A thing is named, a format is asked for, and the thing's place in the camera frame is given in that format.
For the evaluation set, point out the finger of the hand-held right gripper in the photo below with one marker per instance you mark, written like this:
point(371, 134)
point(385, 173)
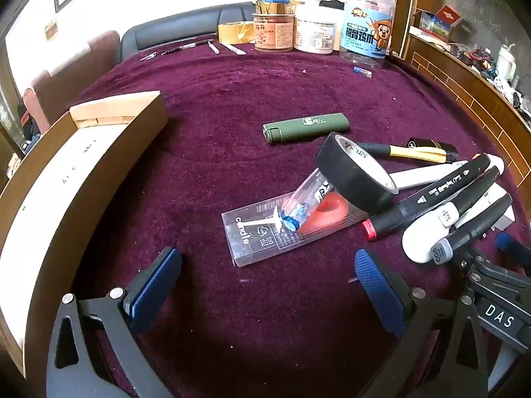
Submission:
point(491, 277)
point(514, 245)

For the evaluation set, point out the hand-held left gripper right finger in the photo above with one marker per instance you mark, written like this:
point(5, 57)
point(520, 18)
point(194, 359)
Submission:
point(379, 286)

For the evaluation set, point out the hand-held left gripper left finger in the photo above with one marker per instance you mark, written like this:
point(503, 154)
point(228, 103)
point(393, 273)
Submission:
point(155, 277)

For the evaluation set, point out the square white charger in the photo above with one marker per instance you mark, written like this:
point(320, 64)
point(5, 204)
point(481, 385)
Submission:
point(504, 217)

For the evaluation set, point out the black marker with grey cap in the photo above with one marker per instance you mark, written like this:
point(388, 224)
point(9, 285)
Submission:
point(473, 232)

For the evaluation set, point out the black marker with white end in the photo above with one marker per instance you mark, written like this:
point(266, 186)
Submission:
point(477, 192)

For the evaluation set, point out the black marker with red end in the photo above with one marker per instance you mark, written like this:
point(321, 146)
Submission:
point(415, 207)

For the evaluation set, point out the black tape roll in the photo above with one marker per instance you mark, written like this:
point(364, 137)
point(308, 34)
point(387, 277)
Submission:
point(352, 182)

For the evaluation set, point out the clear boxed red number candle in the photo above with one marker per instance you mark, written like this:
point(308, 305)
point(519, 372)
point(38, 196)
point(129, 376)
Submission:
point(257, 232)

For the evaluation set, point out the long white pen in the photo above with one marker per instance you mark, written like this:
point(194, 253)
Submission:
point(415, 178)

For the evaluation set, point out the yellow and black pen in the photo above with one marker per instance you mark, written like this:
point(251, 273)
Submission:
point(415, 153)

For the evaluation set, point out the shallow cardboard box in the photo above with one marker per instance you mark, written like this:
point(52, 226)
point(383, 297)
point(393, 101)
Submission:
point(62, 166)

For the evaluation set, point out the green lighter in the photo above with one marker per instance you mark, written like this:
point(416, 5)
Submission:
point(307, 128)

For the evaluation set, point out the maroon armchair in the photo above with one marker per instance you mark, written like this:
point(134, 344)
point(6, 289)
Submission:
point(70, 78)

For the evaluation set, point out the metal tweezers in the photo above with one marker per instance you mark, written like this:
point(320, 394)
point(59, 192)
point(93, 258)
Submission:
point(148, 56)

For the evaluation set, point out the thin black pen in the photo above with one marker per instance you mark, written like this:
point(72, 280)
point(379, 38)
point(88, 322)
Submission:
point(186, 46)

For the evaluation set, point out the colourful cardboard box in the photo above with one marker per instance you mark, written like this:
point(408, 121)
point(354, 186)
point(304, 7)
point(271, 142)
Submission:
point(435, 25)

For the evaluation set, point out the small white craft knife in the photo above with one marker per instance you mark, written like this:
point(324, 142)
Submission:
point(213, 47)

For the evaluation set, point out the white stick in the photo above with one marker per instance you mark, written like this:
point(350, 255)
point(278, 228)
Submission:
point(232, 48)

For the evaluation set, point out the clear jar with blue label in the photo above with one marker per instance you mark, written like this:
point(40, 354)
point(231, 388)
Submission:
point(367, 33)

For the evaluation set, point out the black leather sofa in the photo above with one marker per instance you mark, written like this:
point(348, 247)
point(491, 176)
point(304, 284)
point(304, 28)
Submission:
point(178, 25)

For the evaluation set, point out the beige tape roll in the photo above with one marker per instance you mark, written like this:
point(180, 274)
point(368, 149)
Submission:
point(232, 33)

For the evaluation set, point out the white jar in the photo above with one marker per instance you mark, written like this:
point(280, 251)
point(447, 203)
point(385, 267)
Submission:
point(314, 33)

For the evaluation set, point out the orange label jar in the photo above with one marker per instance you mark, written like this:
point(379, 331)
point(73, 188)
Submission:
point(273, 35)

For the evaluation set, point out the small jar with red lid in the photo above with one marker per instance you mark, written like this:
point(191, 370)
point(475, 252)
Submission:
point(269, 6)

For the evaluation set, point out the wall switch plate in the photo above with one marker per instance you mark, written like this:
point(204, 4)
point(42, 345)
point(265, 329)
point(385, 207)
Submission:
point(51, 31)

